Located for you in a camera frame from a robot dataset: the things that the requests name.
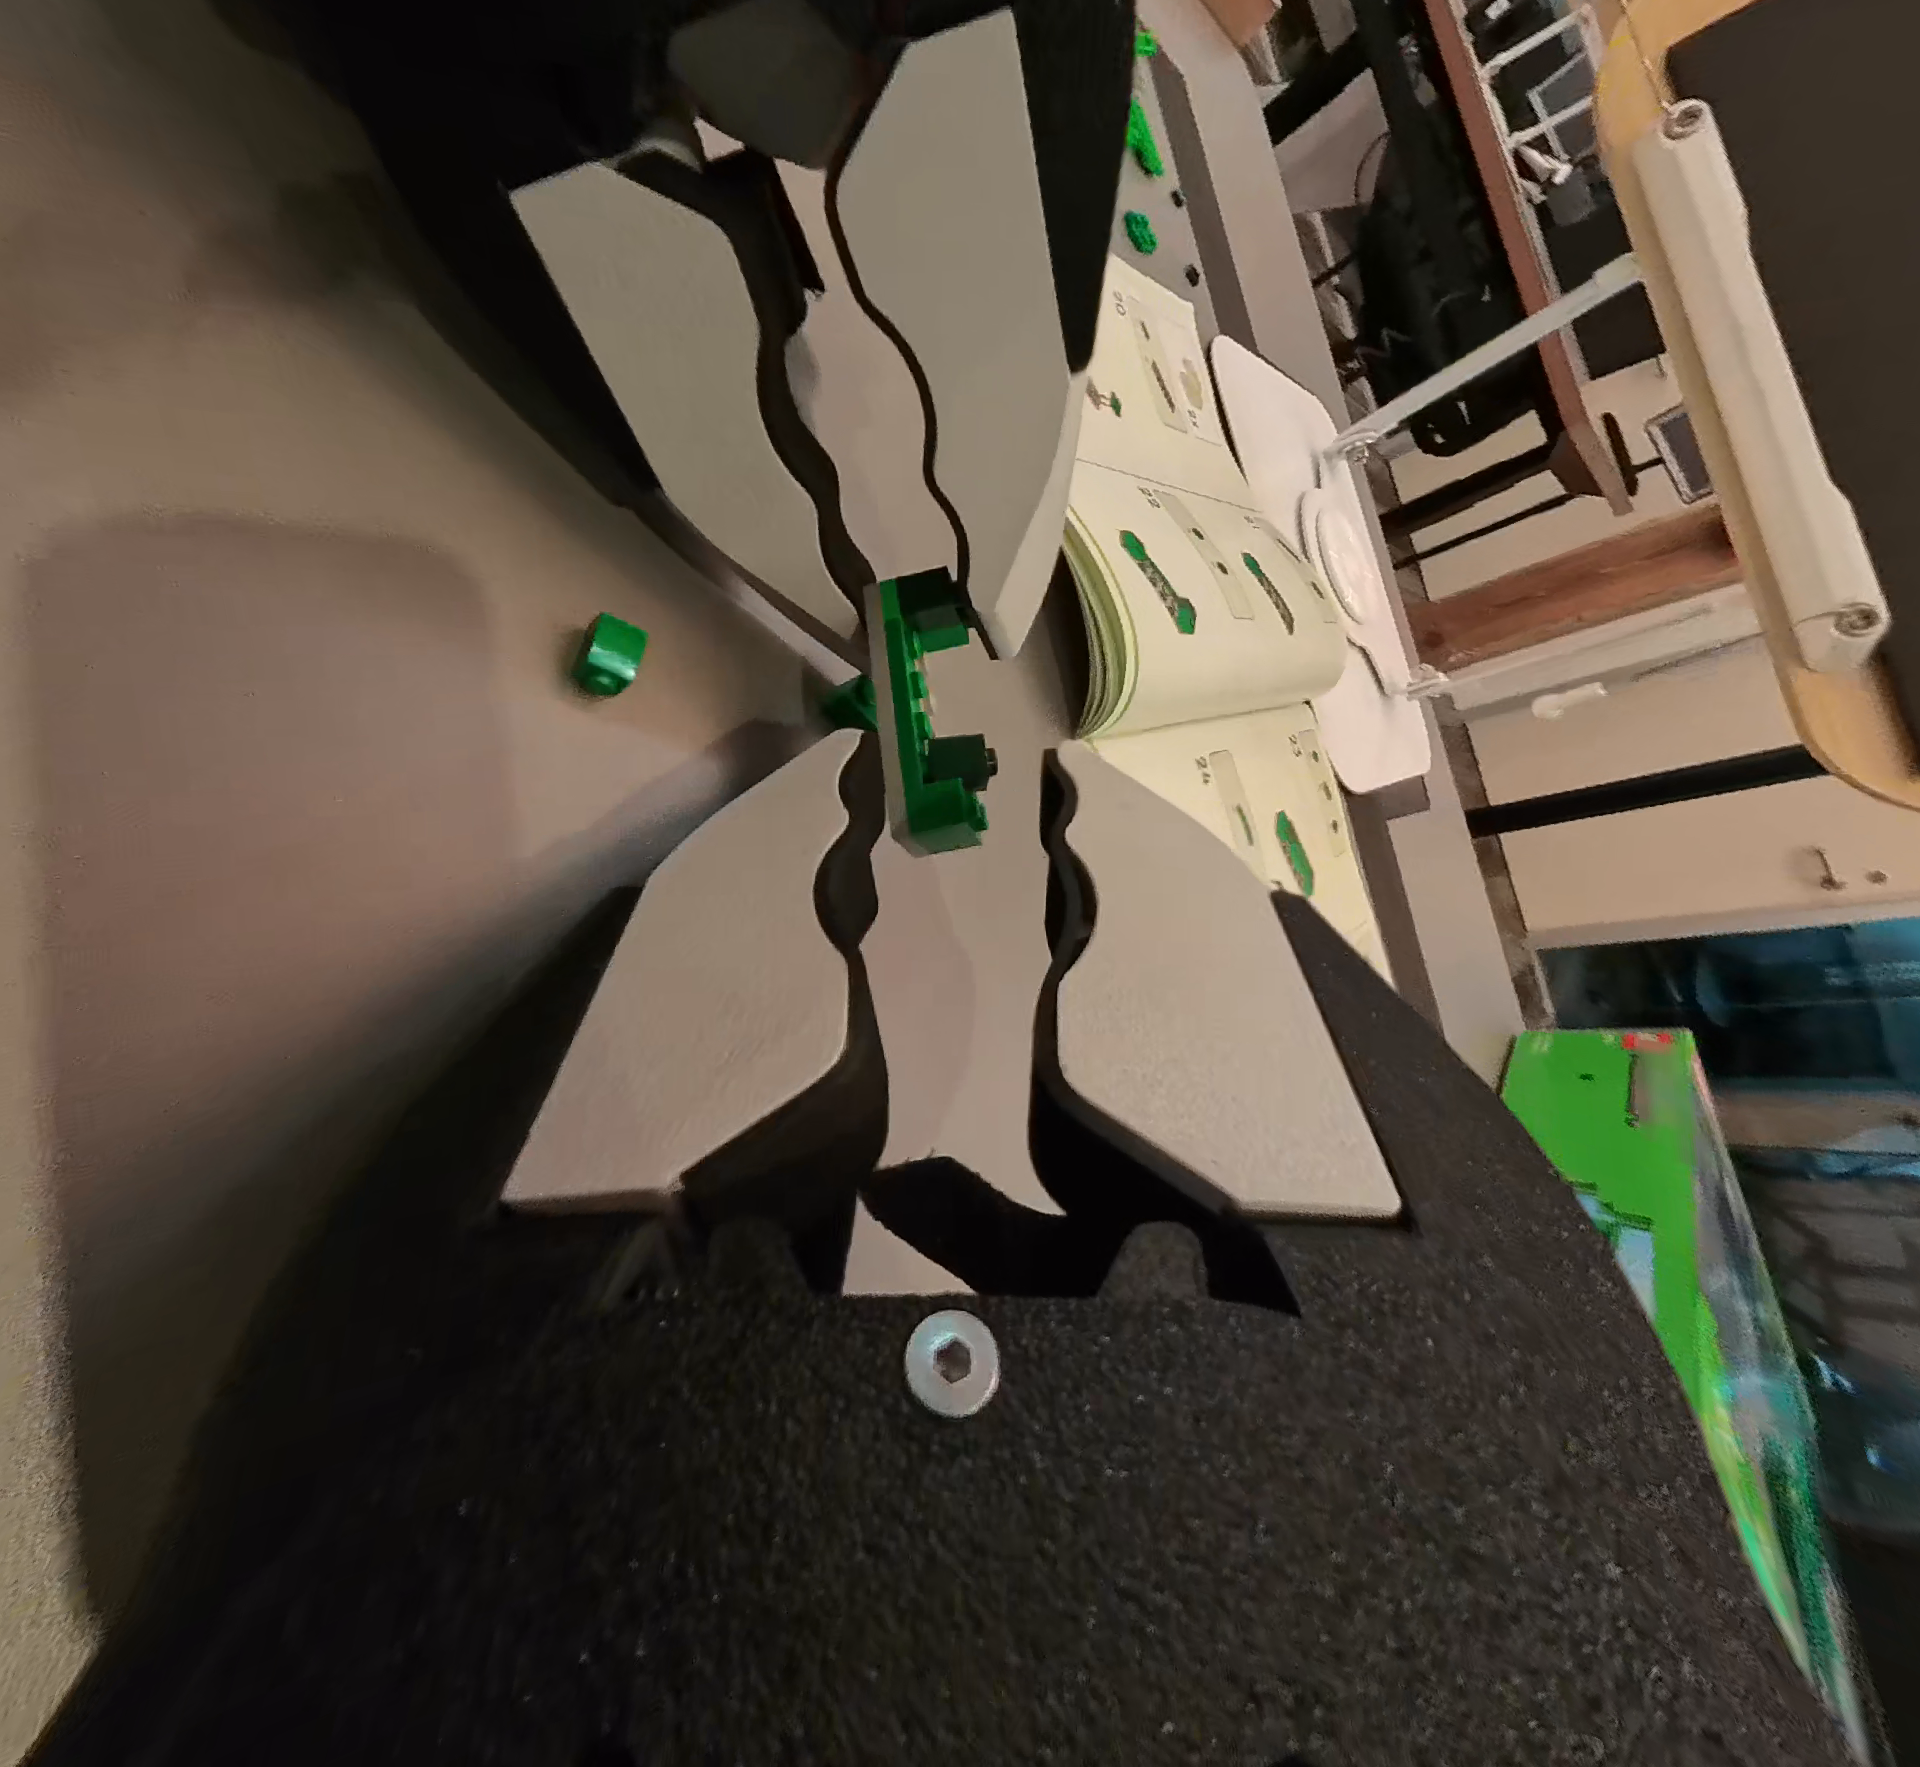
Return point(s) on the small dark green brick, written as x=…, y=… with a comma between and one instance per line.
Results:
x=848, y=705

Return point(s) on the loose green cube brick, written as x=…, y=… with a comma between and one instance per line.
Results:
x=608, y=653

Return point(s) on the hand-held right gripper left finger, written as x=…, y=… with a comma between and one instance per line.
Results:
x=704, y=1017

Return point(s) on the brown wooden table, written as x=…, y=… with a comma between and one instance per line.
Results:
x=1479, y=72

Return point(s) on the green brick assembly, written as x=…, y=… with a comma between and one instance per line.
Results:
x=915, y=717

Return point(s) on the beige rimmed dark panel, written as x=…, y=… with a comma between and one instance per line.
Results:
x=1801, y=146

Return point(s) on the green toy box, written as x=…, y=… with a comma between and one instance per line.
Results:
x=1620, y=1197

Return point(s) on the black office chair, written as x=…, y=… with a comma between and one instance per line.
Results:
x=1418, y=282

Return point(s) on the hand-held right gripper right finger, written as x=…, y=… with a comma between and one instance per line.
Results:
x=1214, y=1047

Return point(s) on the pile of green bricks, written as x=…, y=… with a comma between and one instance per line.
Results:
x=1142, y=132

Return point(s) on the grey desk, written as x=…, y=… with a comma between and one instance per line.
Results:
x=300, y=897

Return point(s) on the open instruction booklet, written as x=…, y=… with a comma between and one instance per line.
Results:
x=1200, y=657

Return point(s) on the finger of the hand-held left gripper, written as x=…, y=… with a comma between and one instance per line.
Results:
x=660, y=326
x=975, y=296

